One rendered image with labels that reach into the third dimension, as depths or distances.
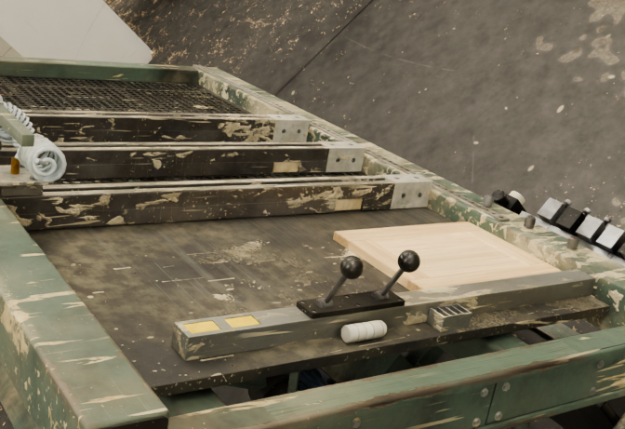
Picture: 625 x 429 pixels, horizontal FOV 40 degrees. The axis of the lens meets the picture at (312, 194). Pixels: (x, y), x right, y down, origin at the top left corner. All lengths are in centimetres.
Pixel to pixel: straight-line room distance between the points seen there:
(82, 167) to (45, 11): 347
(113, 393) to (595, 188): 244
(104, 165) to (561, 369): 113
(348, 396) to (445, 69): 292
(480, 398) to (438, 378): 9
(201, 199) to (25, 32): 373
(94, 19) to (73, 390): 461
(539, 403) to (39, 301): 80
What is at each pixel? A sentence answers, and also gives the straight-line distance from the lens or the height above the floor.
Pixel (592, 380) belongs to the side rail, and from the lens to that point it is 157.
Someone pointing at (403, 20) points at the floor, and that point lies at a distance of 440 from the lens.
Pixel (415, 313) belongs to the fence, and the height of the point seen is 129.
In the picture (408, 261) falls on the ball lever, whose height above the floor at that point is 143.
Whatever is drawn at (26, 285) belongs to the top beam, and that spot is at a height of 185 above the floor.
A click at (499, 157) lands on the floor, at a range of 348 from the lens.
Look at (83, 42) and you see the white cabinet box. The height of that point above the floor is 40.
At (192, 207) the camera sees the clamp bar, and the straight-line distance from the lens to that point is 184.
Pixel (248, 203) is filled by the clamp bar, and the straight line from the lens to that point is 191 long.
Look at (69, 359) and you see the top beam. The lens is 109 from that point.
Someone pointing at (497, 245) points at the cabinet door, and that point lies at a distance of 202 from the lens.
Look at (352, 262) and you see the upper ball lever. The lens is 135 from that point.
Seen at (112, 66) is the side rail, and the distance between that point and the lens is 315.
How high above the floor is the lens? 246
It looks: 39 degrees down
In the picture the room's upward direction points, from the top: 44 degrees counter-clockwise
